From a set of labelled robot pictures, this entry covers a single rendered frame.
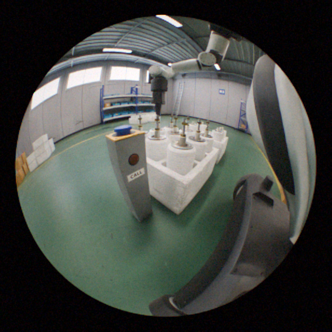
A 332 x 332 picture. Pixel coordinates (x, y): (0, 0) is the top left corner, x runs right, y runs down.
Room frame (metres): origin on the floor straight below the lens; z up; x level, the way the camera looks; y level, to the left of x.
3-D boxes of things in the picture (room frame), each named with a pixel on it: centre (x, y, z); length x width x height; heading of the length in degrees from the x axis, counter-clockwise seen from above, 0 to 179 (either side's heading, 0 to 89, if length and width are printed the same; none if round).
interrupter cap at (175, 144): (0.29, -0.05, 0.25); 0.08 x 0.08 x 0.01
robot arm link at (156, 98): (0.54, 0.05, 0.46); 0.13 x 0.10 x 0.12; 172
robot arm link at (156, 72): (0.53, 0.07, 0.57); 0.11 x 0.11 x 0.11; 68
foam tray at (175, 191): (0.46, -0.04, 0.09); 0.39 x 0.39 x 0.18; 49
